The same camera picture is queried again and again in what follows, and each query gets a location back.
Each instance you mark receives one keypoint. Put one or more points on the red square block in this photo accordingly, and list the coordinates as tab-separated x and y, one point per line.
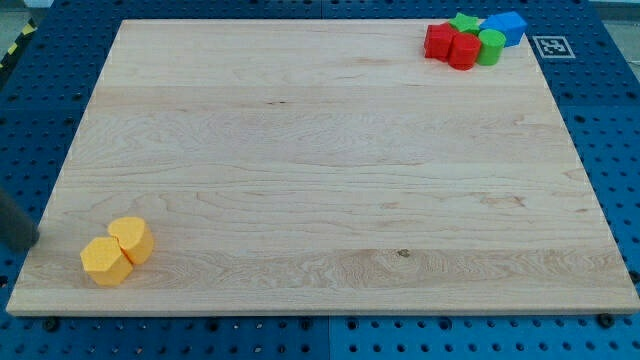
438	40

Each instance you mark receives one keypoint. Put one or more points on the green cylinder block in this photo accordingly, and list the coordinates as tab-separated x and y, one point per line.
492	45

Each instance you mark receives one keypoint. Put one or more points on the blue cube block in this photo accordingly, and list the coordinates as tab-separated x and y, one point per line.
511	24

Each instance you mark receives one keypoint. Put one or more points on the yellow heart block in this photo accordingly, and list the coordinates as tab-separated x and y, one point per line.
134	237

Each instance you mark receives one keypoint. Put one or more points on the yellow hexagon block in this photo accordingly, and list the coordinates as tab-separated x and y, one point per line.
103	260

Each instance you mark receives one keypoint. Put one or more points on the white fiducial marker tag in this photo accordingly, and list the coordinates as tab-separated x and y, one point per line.
553	47

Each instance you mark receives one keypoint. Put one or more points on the green star block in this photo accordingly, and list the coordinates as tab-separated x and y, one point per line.
465	23

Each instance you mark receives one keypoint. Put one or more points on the red cylinder block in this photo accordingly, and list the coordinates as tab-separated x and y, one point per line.
464	50

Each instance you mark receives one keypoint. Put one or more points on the wooden board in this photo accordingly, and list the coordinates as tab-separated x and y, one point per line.
323	167

